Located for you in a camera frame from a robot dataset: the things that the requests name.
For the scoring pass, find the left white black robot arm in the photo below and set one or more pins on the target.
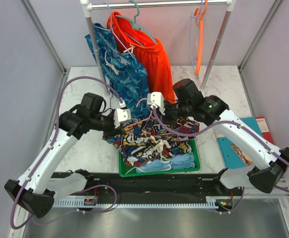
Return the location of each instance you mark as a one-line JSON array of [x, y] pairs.
[[33, 190]]

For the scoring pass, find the red book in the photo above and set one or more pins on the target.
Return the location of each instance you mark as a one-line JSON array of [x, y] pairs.
[[264, 129]]

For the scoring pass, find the white metal clothes rack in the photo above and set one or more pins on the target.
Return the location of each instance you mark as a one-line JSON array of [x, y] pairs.
[[88, 7]]

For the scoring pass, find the comic print shorts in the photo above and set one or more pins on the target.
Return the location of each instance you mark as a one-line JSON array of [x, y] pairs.
[[150, 148]]

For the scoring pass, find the blue orange patterned garment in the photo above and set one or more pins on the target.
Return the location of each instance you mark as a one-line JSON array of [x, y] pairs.
[[134, 161]]

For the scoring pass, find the light blue garment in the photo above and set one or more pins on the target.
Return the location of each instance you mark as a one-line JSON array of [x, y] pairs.
[[178, 162]]

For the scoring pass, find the teal blue folder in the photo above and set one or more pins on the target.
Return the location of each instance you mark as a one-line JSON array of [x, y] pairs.
[[231, 160]]

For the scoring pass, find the orange hanger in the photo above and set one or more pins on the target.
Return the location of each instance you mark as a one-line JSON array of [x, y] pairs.
[[199, 19]]

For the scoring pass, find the pink hanger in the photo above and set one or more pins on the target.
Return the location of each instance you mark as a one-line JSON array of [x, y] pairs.
[[150, 126]]

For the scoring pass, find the white slotted cable duct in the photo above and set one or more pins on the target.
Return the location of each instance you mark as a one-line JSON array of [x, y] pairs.
[[83, 202]]

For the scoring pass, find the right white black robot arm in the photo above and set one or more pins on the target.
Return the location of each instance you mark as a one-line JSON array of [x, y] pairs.
[[269, 161]]

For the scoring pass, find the lavender hanger holding blue shorts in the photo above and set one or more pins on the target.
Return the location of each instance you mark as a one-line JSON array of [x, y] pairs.
[[112, 24]]

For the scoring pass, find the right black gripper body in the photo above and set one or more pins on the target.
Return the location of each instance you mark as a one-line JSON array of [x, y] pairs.
[[173, 112]]

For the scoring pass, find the pink illustrated book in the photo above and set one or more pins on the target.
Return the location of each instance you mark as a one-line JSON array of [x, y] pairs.
[[244, 157]]

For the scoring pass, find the orange shorts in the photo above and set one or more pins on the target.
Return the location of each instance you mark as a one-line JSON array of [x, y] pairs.
[[152, 56]]

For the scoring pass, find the green plastic tray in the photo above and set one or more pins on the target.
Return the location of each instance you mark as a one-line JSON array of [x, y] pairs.
[[123, 168]]

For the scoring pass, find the blue leaf print shorts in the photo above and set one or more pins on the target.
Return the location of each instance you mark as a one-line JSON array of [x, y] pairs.
[[126, 74]]

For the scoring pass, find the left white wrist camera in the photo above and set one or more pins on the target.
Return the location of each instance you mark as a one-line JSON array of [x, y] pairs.
[[122, 113]]

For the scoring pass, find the teal hanger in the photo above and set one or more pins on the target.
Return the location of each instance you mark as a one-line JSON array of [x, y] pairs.
[[134, 23]]

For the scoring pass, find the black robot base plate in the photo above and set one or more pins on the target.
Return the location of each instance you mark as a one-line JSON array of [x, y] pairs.
[[164, 188]]

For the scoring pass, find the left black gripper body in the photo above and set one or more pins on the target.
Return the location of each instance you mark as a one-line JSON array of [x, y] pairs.
[[107, 125]]

